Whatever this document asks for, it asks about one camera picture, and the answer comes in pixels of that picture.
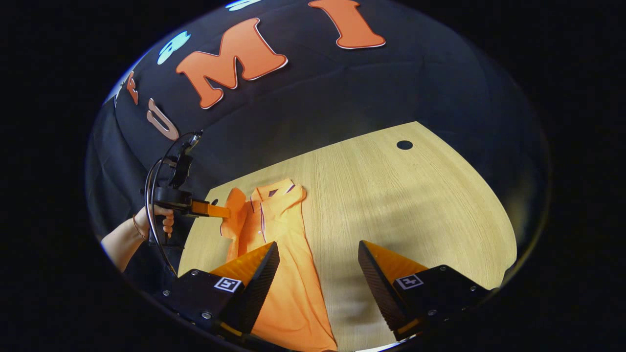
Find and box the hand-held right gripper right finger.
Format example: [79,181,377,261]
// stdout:
[358,240,493,342]

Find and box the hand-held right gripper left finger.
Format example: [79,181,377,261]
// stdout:
[161,241,281,339]

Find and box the orange polo T-shirt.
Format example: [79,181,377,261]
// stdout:
[220,178,338,352]

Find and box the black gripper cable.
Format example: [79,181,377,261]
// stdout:
[145,132,201,277]

